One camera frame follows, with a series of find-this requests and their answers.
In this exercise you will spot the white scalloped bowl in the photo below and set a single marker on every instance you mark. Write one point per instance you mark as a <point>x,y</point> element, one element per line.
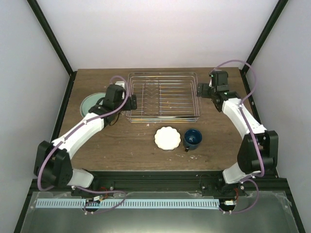
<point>167,138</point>

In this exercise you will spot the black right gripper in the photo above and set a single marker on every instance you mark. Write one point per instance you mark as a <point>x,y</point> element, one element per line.
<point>204,93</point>

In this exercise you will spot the light blue slotted cable duct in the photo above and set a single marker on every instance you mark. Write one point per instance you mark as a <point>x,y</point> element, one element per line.
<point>131,203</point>

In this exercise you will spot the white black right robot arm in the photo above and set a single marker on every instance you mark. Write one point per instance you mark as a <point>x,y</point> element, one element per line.
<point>259,148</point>

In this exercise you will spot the metal wire dish rack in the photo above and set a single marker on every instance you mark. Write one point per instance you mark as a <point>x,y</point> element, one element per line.
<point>164,97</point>

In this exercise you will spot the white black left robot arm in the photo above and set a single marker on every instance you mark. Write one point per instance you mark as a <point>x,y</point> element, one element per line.
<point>53,166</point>

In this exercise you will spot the right black frame post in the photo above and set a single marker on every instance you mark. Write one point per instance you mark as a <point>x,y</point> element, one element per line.
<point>278,9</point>

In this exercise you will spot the black aluminium frame rail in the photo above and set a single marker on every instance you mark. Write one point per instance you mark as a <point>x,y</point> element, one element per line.
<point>209,183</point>

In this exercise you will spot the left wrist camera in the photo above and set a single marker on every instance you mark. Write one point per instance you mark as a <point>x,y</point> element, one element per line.
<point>121,83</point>

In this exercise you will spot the black frame post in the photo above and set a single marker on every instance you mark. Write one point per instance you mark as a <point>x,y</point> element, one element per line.
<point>36,9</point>
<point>278,9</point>

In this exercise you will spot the dark blue mug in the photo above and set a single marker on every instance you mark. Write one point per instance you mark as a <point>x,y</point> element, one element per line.
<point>192,139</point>

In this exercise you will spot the left black frame post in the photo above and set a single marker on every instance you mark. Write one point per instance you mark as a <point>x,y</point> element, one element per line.
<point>36,9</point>

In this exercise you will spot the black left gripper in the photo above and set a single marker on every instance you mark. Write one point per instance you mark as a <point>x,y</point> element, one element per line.
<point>128,107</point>

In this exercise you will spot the light green round plate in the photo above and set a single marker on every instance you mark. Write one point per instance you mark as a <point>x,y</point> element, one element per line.
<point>90,101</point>

